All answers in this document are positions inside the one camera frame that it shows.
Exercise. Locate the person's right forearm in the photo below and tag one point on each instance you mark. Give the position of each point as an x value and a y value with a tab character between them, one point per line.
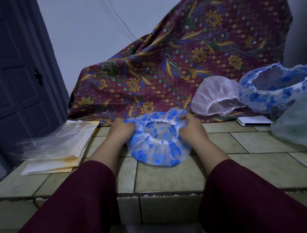
237	189

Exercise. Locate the white flat box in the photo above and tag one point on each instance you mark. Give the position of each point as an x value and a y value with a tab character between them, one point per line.
254	120

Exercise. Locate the person's left fingers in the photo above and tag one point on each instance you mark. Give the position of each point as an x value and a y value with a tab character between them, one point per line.
128	123

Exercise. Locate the person's left hand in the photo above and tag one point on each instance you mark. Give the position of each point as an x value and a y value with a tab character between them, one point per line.
120	131

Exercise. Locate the person's right fingers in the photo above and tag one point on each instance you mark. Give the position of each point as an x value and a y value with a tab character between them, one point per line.
185	118

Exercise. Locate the large blue floral shower cap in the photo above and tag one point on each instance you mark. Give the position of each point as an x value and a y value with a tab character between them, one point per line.
271	88

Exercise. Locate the dark grey door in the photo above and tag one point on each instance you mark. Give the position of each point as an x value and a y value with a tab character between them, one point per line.
24	81

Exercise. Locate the stack of clear plastic packets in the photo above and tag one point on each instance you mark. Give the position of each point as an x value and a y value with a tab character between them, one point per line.
57	146

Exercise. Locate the person's right hand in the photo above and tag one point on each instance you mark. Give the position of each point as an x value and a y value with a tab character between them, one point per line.
193	130

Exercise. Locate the maroon floral batik cloth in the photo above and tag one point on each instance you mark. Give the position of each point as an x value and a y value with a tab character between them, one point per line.
182	60

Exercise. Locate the person's left forearm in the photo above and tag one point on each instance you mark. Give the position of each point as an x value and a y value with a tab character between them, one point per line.
94	187

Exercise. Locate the pink shower cap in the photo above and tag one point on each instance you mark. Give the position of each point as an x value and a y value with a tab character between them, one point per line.
215	94

